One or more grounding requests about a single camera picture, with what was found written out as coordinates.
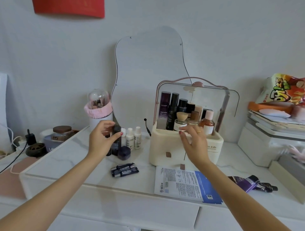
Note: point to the glass jar brown lid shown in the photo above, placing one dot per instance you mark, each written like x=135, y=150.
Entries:
x=62, y=132

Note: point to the perfume bottle dark wooden cap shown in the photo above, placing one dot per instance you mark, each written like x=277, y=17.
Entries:
x=194, y=118

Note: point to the wavy frameless mirror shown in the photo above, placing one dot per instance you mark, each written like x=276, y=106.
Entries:
x=149, y=71

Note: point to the small white bottle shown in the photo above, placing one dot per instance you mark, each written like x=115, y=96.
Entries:
x=137, y=139
x=123, y=139
x=129, y=139

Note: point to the dark purple cream jar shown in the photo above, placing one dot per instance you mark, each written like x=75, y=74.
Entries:
x=125, y=152

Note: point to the white brush holder clear dome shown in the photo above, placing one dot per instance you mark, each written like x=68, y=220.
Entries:
x=99, y=100

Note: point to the black plug adapter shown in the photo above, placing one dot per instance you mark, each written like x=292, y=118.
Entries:
x=31, y=138

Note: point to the blue white mask sachet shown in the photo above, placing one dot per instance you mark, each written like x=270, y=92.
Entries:
x=181, y=184

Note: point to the black capped bottle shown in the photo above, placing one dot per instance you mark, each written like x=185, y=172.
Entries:
x=183, y=106

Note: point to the red paper wall hanging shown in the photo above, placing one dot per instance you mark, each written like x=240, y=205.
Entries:
x=69, y=8

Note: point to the amber bottle pink cap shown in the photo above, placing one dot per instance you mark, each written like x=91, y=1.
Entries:
x=207, y=125

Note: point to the person's left thumb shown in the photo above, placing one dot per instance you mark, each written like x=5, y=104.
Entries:
x=115, y=138

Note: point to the pink tray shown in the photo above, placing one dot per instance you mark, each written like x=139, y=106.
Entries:
x=12, y=177

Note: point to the white power strip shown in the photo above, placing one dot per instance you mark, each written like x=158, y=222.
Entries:
x=20, y=145

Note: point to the person's right thumb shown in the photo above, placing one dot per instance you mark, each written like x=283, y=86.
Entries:
x=185, y=140

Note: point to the colourful snack bag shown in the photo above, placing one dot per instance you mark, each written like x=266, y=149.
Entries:
x=284, y=89

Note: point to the person's left forearm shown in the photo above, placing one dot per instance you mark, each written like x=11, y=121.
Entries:
x=54, y=192

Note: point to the tall dark purple bottle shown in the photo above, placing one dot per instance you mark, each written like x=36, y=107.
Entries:
x=164, y=107

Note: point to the purple cosmetic tube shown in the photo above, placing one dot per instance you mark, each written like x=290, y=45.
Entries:
x=246, y=182

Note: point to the white storage box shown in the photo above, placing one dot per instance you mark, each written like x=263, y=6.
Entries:
x=257, y=147

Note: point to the dark glossy cosmetic tube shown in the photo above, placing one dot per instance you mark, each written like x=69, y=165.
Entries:
x=266, y=186

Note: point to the black cosmetic bottle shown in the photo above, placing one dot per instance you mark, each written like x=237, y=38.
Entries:
x=116, y=146

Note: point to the person's right forearm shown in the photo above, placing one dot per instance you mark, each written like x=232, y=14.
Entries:
x=240, y=200

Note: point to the person's right hand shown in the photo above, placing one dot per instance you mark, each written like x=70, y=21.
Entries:
x=199, y=147

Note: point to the pink fluffy item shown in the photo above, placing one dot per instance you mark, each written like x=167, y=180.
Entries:
x=296, y=152

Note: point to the purple round appliance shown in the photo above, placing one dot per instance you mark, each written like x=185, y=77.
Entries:
x=54, y=144

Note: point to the dark round bowl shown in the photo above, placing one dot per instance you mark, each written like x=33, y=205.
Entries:
x=35, y=150

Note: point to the cream cosmetic organizer box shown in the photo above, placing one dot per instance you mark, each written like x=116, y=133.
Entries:
x=166, y=147

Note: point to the tall black pump bottle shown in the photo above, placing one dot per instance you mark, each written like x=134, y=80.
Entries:
x=173, y=114

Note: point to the pink fluffy headband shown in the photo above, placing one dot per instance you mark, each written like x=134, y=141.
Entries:
x=104, y=110

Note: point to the perfume bottle light wooden cap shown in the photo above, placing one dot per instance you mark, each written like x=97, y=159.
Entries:
x=181, y=121

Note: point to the stack of books and papers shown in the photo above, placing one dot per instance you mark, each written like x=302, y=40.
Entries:
x=274, y=123

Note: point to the white makeup puff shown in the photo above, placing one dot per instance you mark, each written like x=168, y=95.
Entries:
x=274, y=113

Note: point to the beige grey box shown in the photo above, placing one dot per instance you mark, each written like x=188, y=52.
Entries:
x=286, y=177

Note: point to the person's left hand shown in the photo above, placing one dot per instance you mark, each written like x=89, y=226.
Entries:
x=99, y=142

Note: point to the black cosmetic tube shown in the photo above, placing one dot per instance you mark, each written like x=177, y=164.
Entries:
x=122, y=167
x=127, y=172

